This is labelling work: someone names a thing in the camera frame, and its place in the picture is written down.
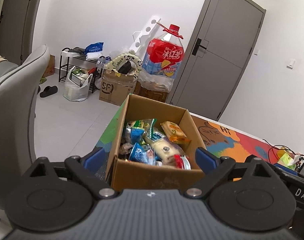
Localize printed brown carton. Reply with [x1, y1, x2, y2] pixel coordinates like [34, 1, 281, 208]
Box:
[99, 68, 140, 107]

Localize tall white perforated board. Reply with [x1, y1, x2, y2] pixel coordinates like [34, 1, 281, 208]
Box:
[139, 15, 161, 53]

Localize small cartons on floor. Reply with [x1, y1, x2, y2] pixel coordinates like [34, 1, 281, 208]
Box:
[43, 54, 55, 78]

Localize grey chair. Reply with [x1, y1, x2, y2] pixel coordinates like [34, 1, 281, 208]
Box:
[0, 44, 50, 211]

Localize cream orange snack packet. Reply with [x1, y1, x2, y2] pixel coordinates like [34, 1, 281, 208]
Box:
[160, 120, 192, 145]

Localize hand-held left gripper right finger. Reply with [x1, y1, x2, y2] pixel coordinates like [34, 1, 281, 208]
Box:
[185, 147, 278, 198]

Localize black cable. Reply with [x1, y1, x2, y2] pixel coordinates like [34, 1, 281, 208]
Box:
[261, 138, 304, 166]

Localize blue plastic bag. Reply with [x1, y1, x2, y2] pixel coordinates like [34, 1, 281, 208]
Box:
[85, 42, 104, 56]

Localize blue snack packet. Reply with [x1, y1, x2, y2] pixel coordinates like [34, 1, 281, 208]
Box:
[129, 127, 146, 143]
[129, 142, 156, 165]

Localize green white snack packet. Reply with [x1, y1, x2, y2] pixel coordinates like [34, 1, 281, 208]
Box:
[127, 118, 158, 134]

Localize green tissue box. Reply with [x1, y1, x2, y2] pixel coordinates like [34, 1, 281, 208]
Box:
[277, 146, 302, 172]

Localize black shoe rack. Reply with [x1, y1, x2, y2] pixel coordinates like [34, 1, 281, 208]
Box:
[58, 47, 103, 93]

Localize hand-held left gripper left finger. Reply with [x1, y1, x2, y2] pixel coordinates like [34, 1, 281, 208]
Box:
[23, 147, 117, 198]

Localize short white perforated board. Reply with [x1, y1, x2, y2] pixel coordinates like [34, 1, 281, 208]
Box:
[133, 31, 145, 54]

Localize colourful cartoon table mat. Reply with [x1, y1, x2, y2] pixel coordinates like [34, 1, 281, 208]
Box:
[95, 100, 304, 181]

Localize panda print inflatable ring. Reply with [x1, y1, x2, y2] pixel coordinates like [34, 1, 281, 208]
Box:
[104, 50, 143, 81]

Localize white plastic bag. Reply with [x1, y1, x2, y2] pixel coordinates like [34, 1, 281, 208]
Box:
[63, 66, 93, 102]

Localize brown cardboard box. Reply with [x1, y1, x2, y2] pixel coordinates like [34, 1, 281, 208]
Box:
[105, 93, 208, 193]

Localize black door handle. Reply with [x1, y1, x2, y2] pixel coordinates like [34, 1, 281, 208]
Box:
[191, 38, 208, 56]

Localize black slipper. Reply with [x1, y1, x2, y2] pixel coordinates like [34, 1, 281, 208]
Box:
[39, 85, 59, 98]

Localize dark grey side door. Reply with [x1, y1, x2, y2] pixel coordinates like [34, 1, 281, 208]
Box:
[0, 0, 46, 67]

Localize red clear snack packet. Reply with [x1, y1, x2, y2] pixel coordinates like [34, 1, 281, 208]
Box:
[173, 154, 192, 170]

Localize grey sofa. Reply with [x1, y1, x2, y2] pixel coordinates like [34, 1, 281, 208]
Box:
[0, 55, 19, 83]

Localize large iced tea bottle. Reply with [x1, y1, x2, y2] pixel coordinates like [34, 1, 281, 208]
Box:
[137, 22, 185, 103]

